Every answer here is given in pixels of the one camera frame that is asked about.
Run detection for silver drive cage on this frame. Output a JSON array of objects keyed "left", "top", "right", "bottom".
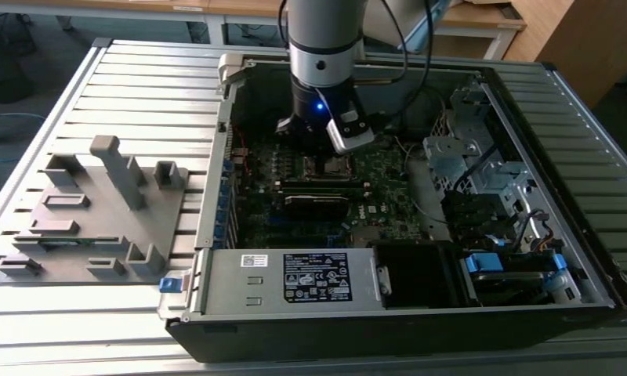
[{"left": 422, "top": 74, "right": 544, "bottom": 220}]

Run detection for black graphics card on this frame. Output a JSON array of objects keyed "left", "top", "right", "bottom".
[{"left": 283, "top": 193, "right": 353, "bottom": 220}]

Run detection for light blue cable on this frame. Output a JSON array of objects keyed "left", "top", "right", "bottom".
[{"left": 0, "top": 111, "right": 48, "bottom": 164}]

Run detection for grey case release latch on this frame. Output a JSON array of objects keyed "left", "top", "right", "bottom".
[{"left": 216, "top": 53, "right": 258, "bottom": 97}]

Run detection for green RAM stick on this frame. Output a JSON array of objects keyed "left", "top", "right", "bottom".
[{"left": 36, "top": 237, "right": 99, "bottom": 248}]

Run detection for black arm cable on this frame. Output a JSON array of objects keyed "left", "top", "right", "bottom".
[
  {"left": 379, "top": 0, "right": 410, "bottom": 85},
  {"left": 391, "top": 0, "right": 437, "bottom": 118}
]

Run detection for silver power supply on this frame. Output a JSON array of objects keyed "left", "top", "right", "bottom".
[{"left": 186, "top": 247, "right": 394, "bottom": 316}]

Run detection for black office chair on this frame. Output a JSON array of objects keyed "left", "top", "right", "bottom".
[{"left": 0, "top": 11, "right": 42, "bottom": 105}]

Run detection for RAM slot black clips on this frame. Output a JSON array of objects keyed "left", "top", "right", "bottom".
[
  {"left": 282, "top": 178, "right": 365, "bottom": 184},
  {"left": 282, "top": 186, "right": 366, "bottom": 192}
]

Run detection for black hard disk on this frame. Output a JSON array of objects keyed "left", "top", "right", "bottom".
[{"left": 470, "top": 269, "right": 553, "bottom": 306}]

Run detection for black PC case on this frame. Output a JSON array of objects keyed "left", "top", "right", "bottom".
[{"left": 156, "top": 52, "right": 627, "bottom": 363}]

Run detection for wooden desk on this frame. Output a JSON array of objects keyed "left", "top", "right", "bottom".
[{"left": 0, "top": 0, "right": 529, "bottom": 60}]

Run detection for grey parts rack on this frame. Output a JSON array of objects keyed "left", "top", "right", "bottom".
[{"left": 0, "top": 135, "right": 192, "bottom": 285}]

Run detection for metal socket cover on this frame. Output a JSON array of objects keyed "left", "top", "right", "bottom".
[{"left": 306, "top": 154, "right": 357, "bottom": 179}]

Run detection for CPU socket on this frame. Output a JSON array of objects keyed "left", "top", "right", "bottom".
[{"left": 302, "top": 154, "right": 358, "bottom": 182}]

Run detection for green motherboard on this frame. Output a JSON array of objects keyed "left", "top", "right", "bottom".
[{"left": 229, "top": 131, "right": 454, "bottom": 251}]

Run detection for chipset heat sink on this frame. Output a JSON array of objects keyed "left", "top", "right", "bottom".
[{"left": 350, "top": 226, "right": 383, "bottom": 248}]

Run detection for black drive cable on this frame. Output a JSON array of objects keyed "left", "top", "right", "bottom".
[{"left": 451, "top": 141, "right": 501, "bottom": 193}]

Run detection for wooden cabinet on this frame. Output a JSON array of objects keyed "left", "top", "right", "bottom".
[{"left": 505, "top": 0, "right": 627, "bottom": 109}]

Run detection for blue disk carrier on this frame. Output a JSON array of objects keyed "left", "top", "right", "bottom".
[{"left": 463, "top": 252, "right": 505, "bottom": 273}]

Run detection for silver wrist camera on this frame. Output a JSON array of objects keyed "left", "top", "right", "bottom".
[{"left": 326, "top": 109, "right": 377, "bottom": 154}]

